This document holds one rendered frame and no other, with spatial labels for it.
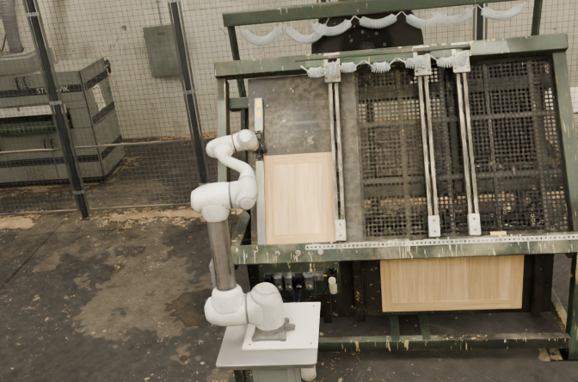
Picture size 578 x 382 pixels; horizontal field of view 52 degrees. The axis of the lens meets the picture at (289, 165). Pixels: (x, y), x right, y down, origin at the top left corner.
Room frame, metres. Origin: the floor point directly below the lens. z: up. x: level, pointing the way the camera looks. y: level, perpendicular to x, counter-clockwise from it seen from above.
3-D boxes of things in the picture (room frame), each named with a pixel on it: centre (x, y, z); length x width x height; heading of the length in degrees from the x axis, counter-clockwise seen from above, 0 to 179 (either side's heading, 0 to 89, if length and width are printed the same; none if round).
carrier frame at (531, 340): (3.77, -0.68, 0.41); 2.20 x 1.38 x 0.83; 82
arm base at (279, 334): (2.57, 0.17, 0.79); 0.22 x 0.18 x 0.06; 82
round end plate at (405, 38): (4.20, -0.64, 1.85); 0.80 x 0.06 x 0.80; 82
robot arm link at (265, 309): (2.57, 0.20, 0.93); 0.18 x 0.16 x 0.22; 90
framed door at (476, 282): (3.26, -0.97, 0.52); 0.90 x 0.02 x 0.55; 82
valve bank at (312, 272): (3.08, 0.02, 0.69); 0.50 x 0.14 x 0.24; 82
